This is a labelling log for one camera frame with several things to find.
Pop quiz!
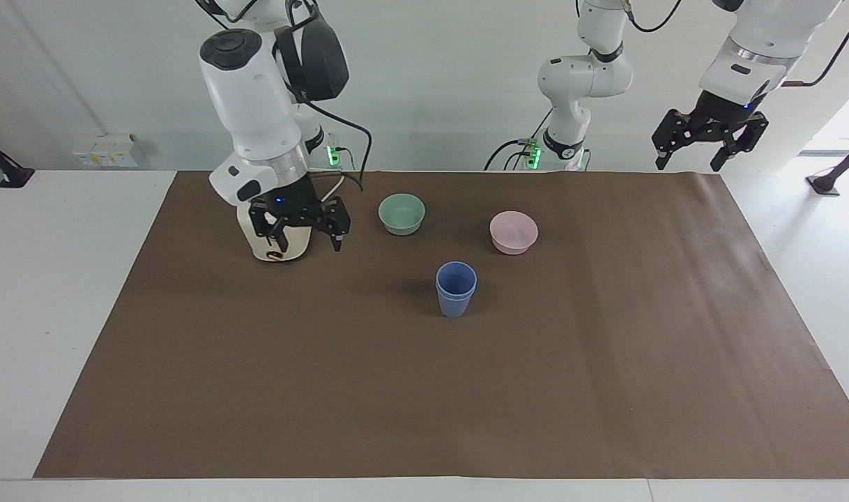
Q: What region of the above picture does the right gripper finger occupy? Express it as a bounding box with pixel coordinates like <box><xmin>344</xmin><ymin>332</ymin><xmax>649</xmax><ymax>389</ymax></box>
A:
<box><xmin>248</xmin><ymin>200</ymin><xmax>290</xmax><ymax>254</ymax></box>
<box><xmin>316</xmin><ymin>197</ymin><xmax>351</xmax><ymax>253</ymax></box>

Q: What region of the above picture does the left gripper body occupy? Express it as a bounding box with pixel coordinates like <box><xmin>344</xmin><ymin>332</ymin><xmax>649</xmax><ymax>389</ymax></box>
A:
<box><xmin>689</xmin><ymin>91</ymin><xmax>754</xmax><ymax>130</ymax></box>

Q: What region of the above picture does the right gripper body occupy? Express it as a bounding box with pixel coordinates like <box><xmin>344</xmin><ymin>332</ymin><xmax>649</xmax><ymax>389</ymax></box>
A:
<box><xmin>255</xmin><ymin>174</ymin><xmax>328</xmax><ymax>228</ymax></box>

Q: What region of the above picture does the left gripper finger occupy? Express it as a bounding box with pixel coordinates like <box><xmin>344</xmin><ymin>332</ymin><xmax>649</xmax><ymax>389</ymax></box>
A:
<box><xmin>650</xmin><ymin>109</ymin><xmax>705</xmax><ymax>171</ymax></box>
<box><xmin>710</xmin><ymin>111</ymin><xmax>770</xmax><ymax>173</ymax></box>

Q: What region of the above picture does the cream white cup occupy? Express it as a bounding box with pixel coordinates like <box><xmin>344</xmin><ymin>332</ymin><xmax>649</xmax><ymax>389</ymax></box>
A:
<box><xmin>236</xmin><ymin>201</ymin><xmax>312</xmax><ymax>263</ymax></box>

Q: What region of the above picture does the green bowl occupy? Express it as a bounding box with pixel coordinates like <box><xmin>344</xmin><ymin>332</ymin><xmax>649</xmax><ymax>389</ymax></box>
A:
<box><xmin>378</xmin><ymin>193</ymin><xmax>426</xmax><ymax>236</ymax></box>

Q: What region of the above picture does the black stand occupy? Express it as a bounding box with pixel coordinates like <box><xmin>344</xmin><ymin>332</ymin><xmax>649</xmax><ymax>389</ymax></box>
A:
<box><xmin>0</xmin><ymin>132</ymin><xmax>36</xmax><ymax>189</ymax></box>
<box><xmin>805</xmin><ymin>137</ymin><xmax>849</xmax><ymax>197</ymax></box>

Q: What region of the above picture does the blue cup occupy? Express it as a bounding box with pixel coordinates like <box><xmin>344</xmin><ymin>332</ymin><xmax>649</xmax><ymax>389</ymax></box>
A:
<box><xmin>436</xmin><ymin>291</ymin><xmax>477</xmax><ymax>319</ymax></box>
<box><xmin>436</xmin><ymin>261</ymin><xmax>477</xmax><ymax>299</ymax></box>

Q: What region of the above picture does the pink bowl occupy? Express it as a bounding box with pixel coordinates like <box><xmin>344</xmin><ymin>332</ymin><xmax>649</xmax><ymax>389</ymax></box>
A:
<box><xmin>489</xmin><ymin>211</ymin><xmax>539</xmax><ymax>255</ymax></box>

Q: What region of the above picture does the black cable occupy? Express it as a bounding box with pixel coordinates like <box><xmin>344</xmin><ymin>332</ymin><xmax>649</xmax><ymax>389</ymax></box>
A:
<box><xmin>300</xmin><ymin>98</ymin><xmax>374</xmax><ymax>192</ymax></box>
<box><xmin>780</xmin><ymin>0</ymin><xmax>849</xmax><ymax>89</ymax></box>
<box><xmin>483</xmin><ymin>108</ymin><xmax>553</xmax><ymax>172</ymax></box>
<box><xmin>622</xmin><ymin>0</ymin><xmax>684</xmax><ymax>33</ymax></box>

